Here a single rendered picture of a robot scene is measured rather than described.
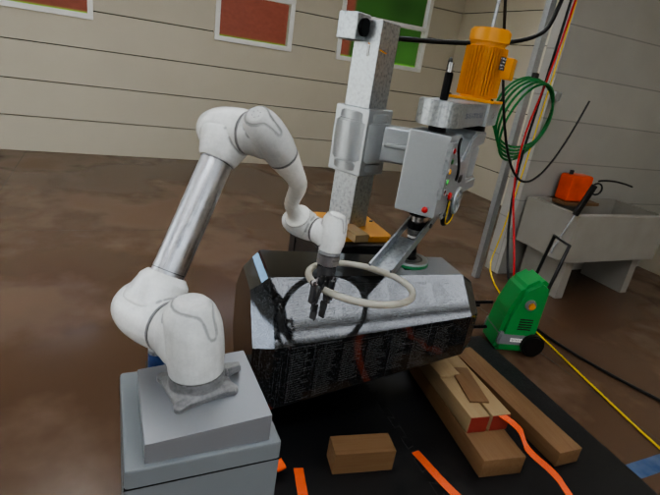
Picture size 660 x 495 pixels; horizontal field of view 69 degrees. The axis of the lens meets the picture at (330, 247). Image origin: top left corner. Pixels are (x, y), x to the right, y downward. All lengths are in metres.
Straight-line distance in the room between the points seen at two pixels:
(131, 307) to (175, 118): 6.84
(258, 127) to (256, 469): 0.95
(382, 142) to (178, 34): 5.49
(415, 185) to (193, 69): 6.07
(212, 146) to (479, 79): 1.94
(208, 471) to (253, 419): 0.18
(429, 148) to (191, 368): 1.60
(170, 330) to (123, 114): 6.95
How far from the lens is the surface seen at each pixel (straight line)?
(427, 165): 2.45
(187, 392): 1.39
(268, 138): 1.40
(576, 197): 5.34
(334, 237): 1.80
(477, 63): 3.07
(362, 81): 3.05
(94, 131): 8.17
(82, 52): 8.06
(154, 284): 1.44
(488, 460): 2.63
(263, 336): 2.19
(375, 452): 2.43
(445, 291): 2.60
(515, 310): 3.67
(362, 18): 3.03
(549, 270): 5.11
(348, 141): 3.01
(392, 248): 2.47
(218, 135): 1.49
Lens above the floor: 1.77
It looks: 21 degrees down
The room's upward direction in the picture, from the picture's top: 9 degrees clockwise
